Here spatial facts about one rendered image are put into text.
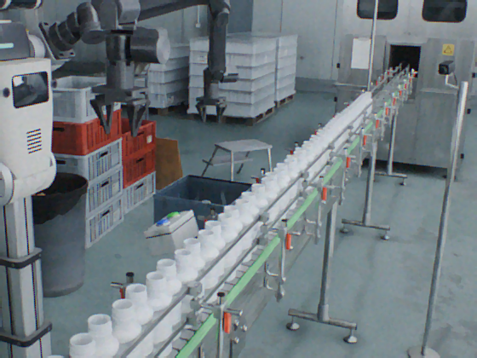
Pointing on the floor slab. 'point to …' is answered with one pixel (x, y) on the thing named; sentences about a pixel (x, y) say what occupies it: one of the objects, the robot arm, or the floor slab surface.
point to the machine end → (396, 8)
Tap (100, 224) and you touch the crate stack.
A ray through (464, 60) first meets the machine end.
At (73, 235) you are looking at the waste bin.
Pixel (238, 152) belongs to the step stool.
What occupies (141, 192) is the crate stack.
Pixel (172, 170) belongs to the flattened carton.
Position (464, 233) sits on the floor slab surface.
